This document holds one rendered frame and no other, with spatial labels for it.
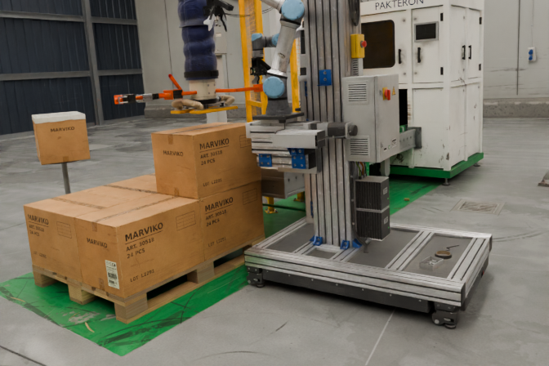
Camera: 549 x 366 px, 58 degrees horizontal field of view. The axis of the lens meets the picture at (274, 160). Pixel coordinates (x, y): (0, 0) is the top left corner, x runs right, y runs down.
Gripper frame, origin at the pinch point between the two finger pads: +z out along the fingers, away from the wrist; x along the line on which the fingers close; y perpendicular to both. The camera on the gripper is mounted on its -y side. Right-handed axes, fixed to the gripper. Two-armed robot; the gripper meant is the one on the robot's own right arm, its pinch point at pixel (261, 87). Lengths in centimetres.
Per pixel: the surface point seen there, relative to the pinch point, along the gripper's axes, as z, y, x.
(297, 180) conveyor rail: 68, -24, 8
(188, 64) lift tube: -18, 41, -26
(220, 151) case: 38, 38, -6
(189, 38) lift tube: -34, 40, -24
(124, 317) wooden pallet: 115, 119, -6
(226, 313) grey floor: 119, 81, 33
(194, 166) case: 43, 60, -6
